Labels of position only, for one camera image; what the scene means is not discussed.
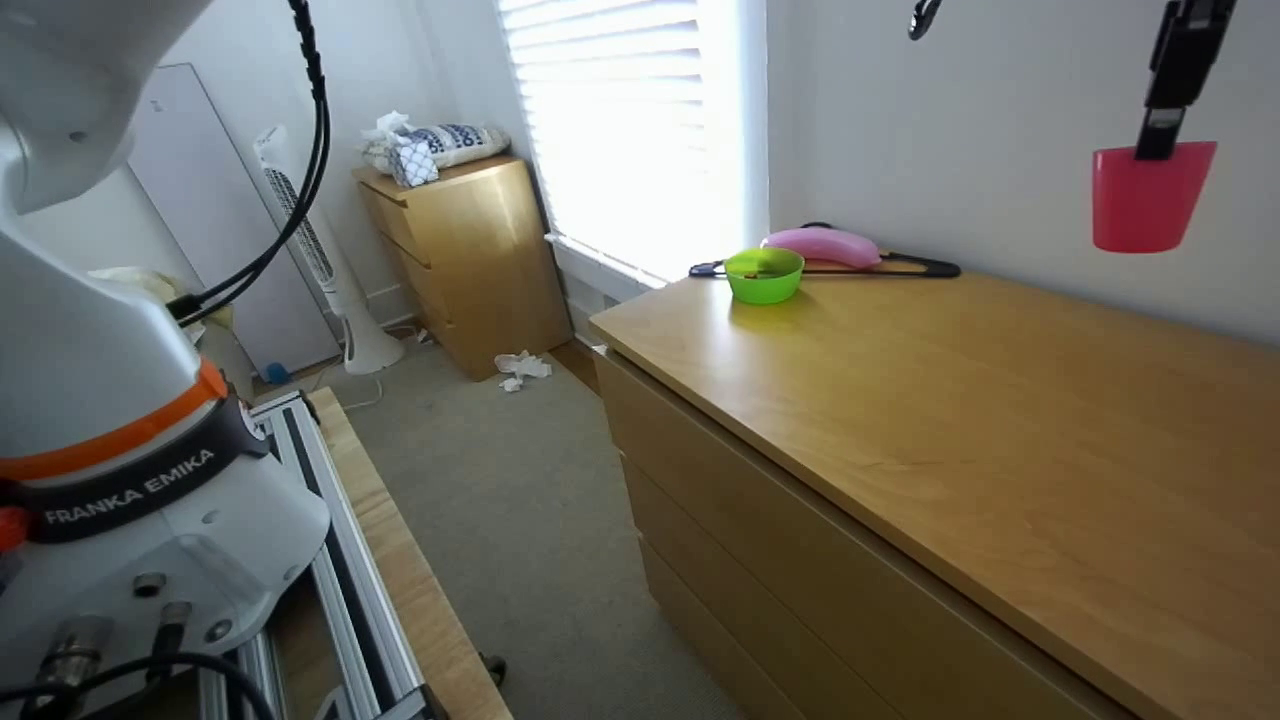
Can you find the white window blinds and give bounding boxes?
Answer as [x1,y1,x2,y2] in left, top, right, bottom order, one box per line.
[498,0,773,293]

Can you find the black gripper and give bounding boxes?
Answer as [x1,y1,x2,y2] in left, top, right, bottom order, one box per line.
[1132,0,1245,166]

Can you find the crumpled white paper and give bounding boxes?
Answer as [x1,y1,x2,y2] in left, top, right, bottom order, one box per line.
[490,344,562,397]

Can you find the pink plastic cup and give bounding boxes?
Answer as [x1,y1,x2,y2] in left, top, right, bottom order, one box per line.
[1089,135,1219,262]

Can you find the white crumpled tissue wad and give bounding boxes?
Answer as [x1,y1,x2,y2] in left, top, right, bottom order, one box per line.
[362,108,445,193]

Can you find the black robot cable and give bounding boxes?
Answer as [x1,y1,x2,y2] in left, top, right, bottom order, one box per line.
[165,0,338,332]

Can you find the white tower fan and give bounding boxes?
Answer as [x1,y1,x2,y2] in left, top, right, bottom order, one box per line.
[238,125,409,380]

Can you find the blue striped folded cloth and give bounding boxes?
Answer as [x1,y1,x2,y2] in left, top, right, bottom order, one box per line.
[400,122,518,172]

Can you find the light pink curved plastic toy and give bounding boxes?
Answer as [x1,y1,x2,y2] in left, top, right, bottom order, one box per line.
[755,219,887,273]

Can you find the black base cable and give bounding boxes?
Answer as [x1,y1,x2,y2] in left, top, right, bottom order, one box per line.
[0,650,279,720]

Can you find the aluminium platform frame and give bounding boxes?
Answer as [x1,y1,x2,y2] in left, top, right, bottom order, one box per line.
[193,388,434,720]

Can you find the small wooden bedside cabinet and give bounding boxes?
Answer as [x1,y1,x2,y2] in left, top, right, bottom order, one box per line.
[354,148,582,383]

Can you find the wooden chest of drawers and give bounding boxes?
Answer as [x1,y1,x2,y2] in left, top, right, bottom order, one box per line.
[590,264,1280,720]

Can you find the wooden platform plank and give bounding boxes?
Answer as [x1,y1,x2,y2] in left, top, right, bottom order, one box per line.
[299,383,519,720]

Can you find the green plastic bowl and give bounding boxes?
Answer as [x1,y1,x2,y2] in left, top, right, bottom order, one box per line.
[722,243,808,311]

